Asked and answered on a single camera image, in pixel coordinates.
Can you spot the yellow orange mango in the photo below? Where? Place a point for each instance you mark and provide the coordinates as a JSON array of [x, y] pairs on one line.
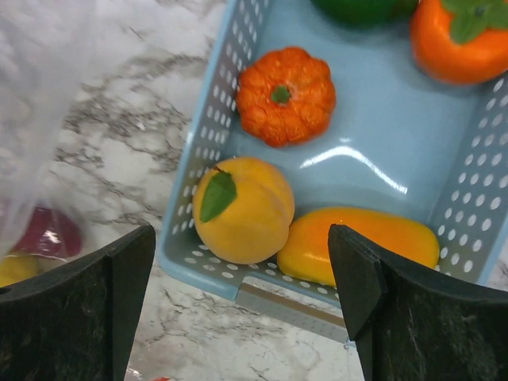
[[305, 255]]

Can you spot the blue perforated plastic basket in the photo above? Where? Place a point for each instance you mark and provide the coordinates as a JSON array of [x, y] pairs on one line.
[[399, 142]]

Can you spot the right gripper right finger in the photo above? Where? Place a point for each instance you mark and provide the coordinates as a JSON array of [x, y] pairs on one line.
[[410, 322]]

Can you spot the clear bag white zipper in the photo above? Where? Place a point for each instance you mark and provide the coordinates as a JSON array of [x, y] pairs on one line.
[[96, 101]]

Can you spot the yellow orange fruit front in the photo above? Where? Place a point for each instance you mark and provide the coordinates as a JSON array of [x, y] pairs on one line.
[[242, 210]]

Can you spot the red zipper clear bag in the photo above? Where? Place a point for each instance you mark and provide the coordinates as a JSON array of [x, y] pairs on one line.
[[137, 373]]

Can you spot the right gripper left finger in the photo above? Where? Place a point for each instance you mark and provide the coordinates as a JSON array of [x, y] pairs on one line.
[[78, 321]]

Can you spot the green avocado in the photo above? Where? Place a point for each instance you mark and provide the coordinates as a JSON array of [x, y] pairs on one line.
[[366, 13]]

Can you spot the yellow pear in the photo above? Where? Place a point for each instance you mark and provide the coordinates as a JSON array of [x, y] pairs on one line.
[[15, 269]]

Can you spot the orange persimmon with leaves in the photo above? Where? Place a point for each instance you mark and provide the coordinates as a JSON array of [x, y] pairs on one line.
[[460, 42]]

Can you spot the orange tangerine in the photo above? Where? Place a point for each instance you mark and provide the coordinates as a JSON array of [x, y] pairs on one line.
[[286, 97]]

